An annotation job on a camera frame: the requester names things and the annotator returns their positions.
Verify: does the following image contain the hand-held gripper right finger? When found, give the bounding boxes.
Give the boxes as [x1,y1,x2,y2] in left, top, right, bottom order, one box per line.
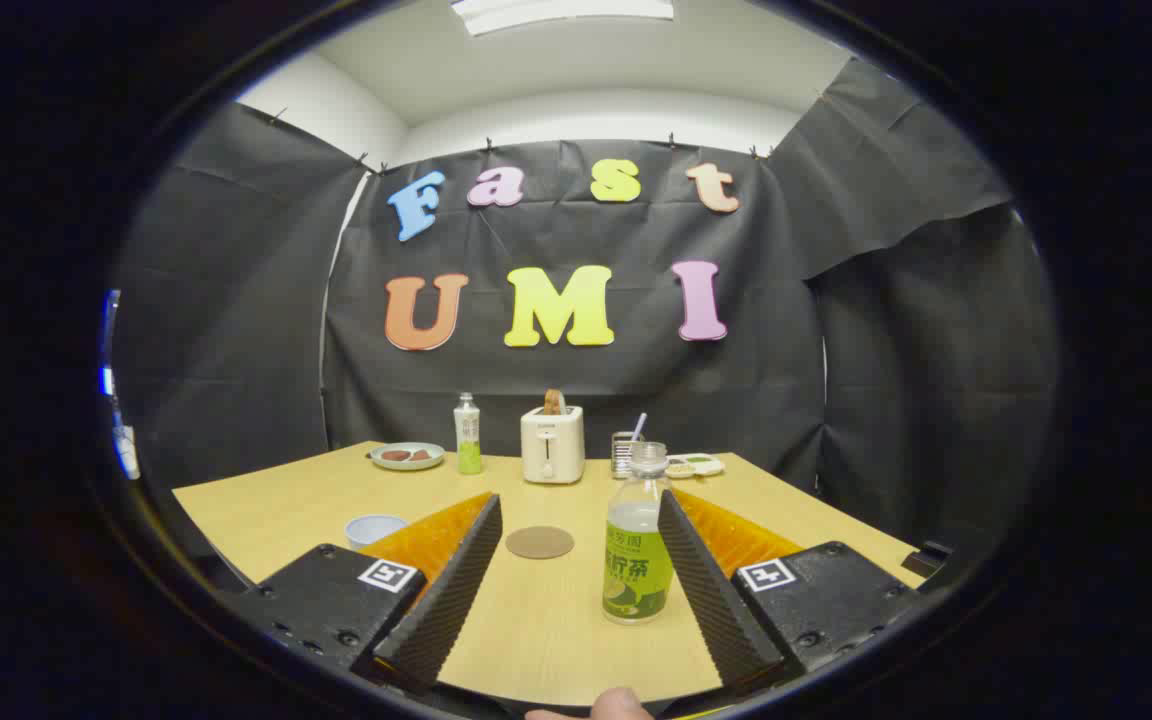
[658,488,927,698]

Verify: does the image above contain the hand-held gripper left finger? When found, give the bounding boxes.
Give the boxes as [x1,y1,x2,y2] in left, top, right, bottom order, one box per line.
[236,490,504,696]

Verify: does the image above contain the green label juice bottle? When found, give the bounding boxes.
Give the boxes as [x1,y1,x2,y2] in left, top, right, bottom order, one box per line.
[602,442,675,625]

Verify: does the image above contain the white cup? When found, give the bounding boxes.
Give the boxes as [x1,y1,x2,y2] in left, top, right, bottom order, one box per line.
[344,514,409,551]

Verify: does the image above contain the round brown coaster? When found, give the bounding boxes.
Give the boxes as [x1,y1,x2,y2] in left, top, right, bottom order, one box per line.
[505,526,575,560]

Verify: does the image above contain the slim capped drink bottle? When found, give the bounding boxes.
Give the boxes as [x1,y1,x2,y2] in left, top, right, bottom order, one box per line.
[453,392,483,475]

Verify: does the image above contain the wooden table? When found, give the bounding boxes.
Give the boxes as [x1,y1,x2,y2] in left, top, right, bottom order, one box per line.
[172,441,927,707]

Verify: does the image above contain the pale green plate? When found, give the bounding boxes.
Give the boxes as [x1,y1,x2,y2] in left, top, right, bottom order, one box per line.
[369,442,446,472]

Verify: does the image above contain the white toaster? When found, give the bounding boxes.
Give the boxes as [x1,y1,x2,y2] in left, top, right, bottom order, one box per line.
[521,405,586,485]

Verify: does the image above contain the ceiling light panel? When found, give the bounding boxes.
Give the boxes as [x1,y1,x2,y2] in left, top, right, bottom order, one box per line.
[451,0,675,37]

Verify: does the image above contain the metal wire holder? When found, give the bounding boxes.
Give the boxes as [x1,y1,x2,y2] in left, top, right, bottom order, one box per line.
[610,431,645,479]

